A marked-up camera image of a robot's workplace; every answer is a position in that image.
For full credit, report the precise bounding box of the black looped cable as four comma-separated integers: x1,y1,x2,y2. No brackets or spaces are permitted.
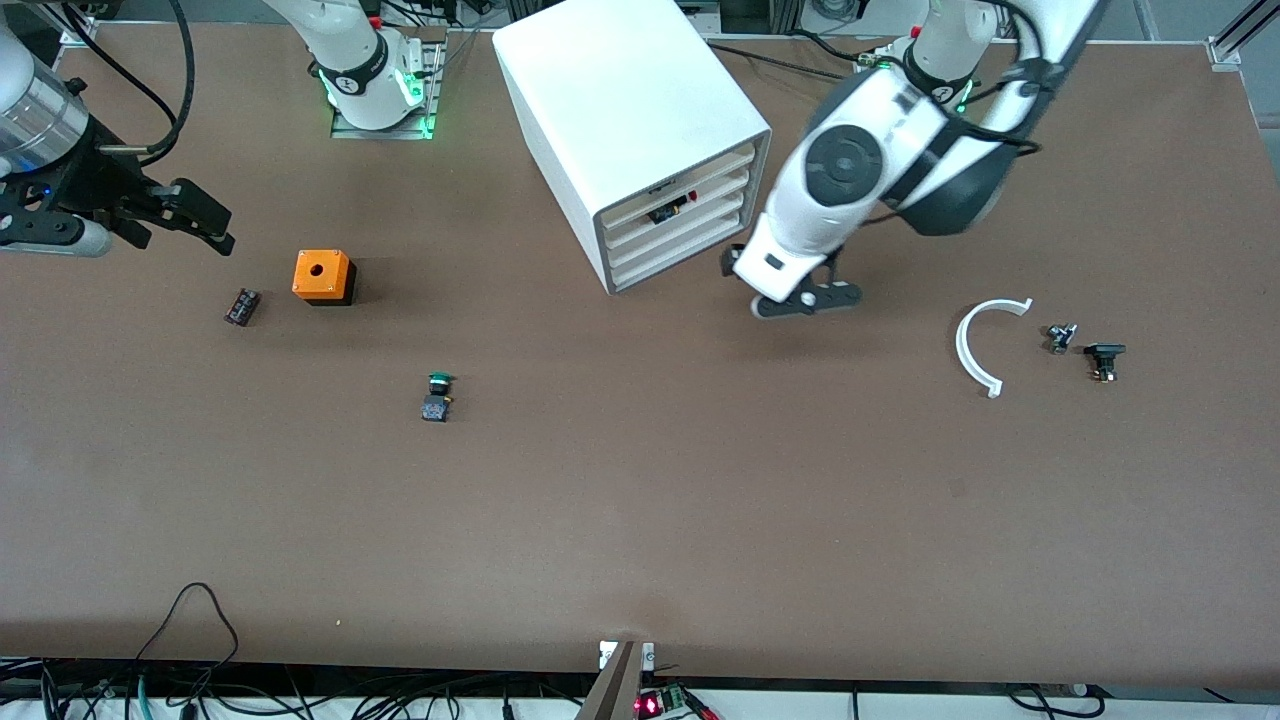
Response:
130,582,241,701

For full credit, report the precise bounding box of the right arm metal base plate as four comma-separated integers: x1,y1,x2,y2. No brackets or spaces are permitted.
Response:
330,28,446,141

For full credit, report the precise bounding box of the orange button enclosure box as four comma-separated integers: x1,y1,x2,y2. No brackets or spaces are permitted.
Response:
292,249,357,307

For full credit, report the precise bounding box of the green push button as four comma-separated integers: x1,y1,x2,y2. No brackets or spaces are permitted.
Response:
420,372,457,423

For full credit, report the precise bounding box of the black cable across table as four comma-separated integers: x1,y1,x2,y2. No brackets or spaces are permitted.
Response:
705,42,861,86

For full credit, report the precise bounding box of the circuit board with red display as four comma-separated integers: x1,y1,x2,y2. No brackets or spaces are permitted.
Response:
635,683,721,720

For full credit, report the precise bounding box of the black push button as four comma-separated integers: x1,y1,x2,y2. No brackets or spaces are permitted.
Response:
1083,342,1128,384

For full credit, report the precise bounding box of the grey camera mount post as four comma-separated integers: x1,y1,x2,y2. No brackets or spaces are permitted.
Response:
575,640,656,720

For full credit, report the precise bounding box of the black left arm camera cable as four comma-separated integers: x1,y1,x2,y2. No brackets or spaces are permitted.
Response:
940,0,1051,157

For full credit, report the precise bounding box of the white curved plastic clip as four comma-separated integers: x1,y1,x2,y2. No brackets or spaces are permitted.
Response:
955,297,1034,399

